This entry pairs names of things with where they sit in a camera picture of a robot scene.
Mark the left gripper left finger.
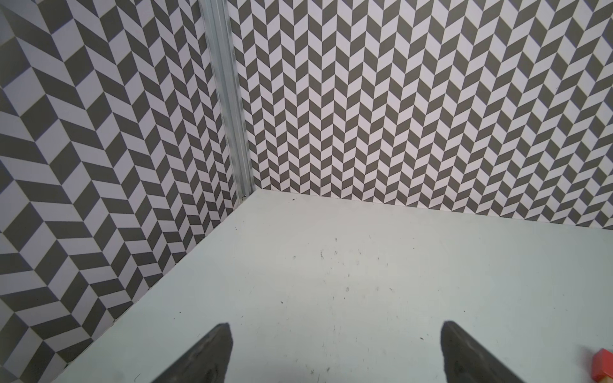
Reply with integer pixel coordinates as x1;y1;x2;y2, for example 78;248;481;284
153;323;233;383

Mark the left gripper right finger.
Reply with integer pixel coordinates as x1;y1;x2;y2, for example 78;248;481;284
441;321;523;383

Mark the red block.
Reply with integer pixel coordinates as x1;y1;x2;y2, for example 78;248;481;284
591;349;613;383

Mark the aluminium corner post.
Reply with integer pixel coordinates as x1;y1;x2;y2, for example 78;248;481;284
199;0;255;202

